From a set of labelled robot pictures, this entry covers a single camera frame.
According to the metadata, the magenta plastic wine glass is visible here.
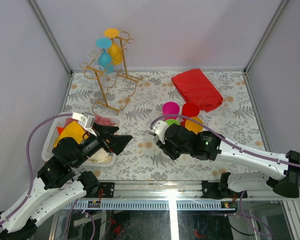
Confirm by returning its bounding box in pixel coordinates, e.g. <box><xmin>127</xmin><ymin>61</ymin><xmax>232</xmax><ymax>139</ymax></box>
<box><xmin>162</xmin><ymin>101</ymin><xmax>180</xmax><ymax>116</ymax></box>

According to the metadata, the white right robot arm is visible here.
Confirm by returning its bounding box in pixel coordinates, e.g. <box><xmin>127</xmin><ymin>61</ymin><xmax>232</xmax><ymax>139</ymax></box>
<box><xmin>150</xmin><ymin>121</ymin><xmax>300</xmax><ymax>199</ymax></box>

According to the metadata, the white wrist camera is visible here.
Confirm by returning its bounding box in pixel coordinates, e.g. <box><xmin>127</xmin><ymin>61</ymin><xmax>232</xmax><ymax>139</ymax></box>
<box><xmin>71</xmin><ymin>112</ymin><xmax>97</xmax><ymax>136</ymax></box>
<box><xmin>150</xmin><ymin>120</ymin><xmax>169</xmax><ymax>144</ymax></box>

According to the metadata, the white plastic basket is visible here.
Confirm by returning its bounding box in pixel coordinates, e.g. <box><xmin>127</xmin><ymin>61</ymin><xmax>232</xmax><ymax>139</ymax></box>
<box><xmin>41</xmin><ymin>116</ymin><xmax>117</xmax><ymax>167</ymax></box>

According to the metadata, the gold wire wine glass rack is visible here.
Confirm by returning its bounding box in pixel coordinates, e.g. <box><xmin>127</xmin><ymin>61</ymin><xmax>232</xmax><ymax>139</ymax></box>
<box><xmin>80</xmin><ymin>30</ymin><xmax>144</xmax><ymax>113</ymax></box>

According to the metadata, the red plastic wine glass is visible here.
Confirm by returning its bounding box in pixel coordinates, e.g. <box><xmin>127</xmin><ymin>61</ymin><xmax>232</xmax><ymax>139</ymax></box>
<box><xmin>181</xmin><ymin>102</ymin><xmax>200</xmax><ymax>118</ymax></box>

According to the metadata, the pink crumpled cloth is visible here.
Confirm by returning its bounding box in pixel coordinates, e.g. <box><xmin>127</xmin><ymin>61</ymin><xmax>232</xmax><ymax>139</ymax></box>
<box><xmin>63</xmin><ymin>115</ymin><xmax>117</xmax><ymax>128</ymax></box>

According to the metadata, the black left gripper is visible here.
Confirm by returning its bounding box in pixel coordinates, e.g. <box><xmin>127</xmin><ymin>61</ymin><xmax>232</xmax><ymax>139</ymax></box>
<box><xmin>74</xmin><ymin>123</ymin><xmax>135</xmax><ymax>169</ymax></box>

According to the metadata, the red folded cloth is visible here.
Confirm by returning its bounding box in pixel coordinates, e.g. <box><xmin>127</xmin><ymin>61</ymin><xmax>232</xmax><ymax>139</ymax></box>
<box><xmin>171</xmin><ymin>68</ymin><xmax>223</xmax><ymax>113</ymax></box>

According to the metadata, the yellow cloth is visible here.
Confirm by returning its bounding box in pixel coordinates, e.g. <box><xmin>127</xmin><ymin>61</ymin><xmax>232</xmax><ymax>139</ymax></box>
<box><xmin>53</xmin><ymin>121</ymin><xmax>90</xmax><ymax>148</ymax></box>

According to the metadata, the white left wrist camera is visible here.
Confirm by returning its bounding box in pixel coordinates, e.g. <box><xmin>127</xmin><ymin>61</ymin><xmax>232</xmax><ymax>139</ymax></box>
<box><xmin>71</xmin><ymin>112</ymin><xmax>97</xmax><ymax>136</ymax></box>

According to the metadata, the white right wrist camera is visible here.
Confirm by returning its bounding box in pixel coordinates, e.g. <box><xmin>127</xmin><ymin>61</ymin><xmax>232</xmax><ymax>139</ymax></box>
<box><xmin>150</xmin><ymin>120</ymin><xmax>169</xmax><ymax>144</ymax></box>

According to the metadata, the teal plastic wine glass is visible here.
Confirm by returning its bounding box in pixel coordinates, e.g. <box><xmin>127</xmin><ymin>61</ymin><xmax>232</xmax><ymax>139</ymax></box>
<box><xmin>96</xmin><ymin>37</ymin><xmax>114</xmax><ymax>75</ymax></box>

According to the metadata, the grey cable duct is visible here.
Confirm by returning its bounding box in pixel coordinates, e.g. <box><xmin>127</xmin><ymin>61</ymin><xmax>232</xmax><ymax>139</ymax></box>
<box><xmin>65</xmin><ymin>199</ymin><xmax>237</xmax><ymax>212</ymax></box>

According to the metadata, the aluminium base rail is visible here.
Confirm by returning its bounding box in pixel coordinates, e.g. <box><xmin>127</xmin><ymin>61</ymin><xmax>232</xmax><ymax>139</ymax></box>
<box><xmin>64</xmin><ymin>180</ymin><xmax>297</xmax><ymax>200</ymax></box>

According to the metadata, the cream cloth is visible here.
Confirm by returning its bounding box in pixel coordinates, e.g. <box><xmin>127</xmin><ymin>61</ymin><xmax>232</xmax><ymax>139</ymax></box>
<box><xmin>89</xmin><ymin>149</ymin><xmax>113</xmax><ymax>163</ymax></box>

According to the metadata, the green plastic wine glass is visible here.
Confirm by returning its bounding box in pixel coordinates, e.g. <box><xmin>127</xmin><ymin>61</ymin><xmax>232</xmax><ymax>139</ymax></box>
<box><xmin>164</xmin><ymin>119</ymin><xmax>180</xmax><ymax>126</ymax></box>

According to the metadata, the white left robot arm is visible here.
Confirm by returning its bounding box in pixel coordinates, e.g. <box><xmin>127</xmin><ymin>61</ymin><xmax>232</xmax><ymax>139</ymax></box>
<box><xmin>0</xmin><ymin>123</ymin><xmax>133</xmax><ymax>240</ymax></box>

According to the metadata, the orange plastic wine glass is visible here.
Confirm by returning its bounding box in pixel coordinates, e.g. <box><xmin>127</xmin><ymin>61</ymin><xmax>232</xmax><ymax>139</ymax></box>
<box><xmin>184</xmin><ymin>116</ymin><xmax>204</xmax><ymax>134</ymax></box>
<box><xmin>104</xmin><ymin>28</ymin><xmax>123</xmax><ymax>65</ymax></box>

